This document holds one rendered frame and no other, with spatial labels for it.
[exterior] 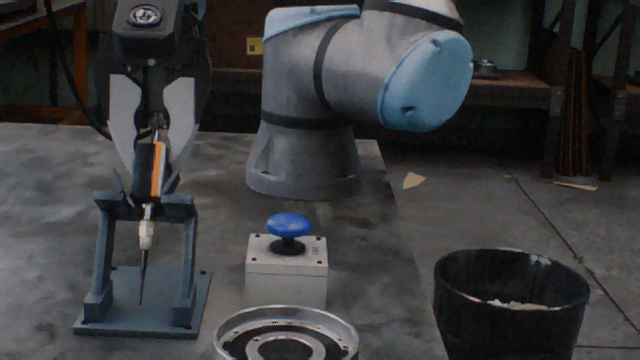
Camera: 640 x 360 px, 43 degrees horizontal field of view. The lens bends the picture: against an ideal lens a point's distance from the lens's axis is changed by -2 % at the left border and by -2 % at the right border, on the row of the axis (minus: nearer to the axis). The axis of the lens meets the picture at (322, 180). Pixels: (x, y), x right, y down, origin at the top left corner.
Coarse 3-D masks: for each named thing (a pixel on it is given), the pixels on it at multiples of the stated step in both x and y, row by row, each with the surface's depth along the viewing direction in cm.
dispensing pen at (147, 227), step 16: (160, 112) 72; (160, 128) 72; (144, 144) 69; (144, 160) 69; (144, 176) 69; (144, 192) 68; (144, 208) 69; (144, 224) 69; (144, 240) 69; (144, 256) 68; (144, 272) 68
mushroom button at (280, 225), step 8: (272, 216) 74; (280, 216) 73; (288, 216) 73; (296, 216) 74; (272, 224) 72; (280, 224) 72; (288, 224) 72; (296, 224) 72; (304, 224) 72; (272, 232) 72; (280, 232) 72; (288, 232) 71; (296, 232) 72; (304, 232) 72; (288, 240) 73
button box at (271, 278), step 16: (256, 240) 76; (272, 240) 76; (304, 240) 76; (320, 240) 77; (256, 256) 72; (272, 256) 72; (288, 256) 72; (304, 256) 73; (320, 256) 73; (256, 272) 71; (272, 272) 71; (288, 272) 71; (304, 272) 71; (320, 272) 71; (256, 288) 71; (272, 288) 71; (288, 288) 71; (304, 288) 71; (320, 288) 71; (256, 304) 72; (272, 304) 72; (288, 304) 72; (304, 304) 72; (320, 304) 72
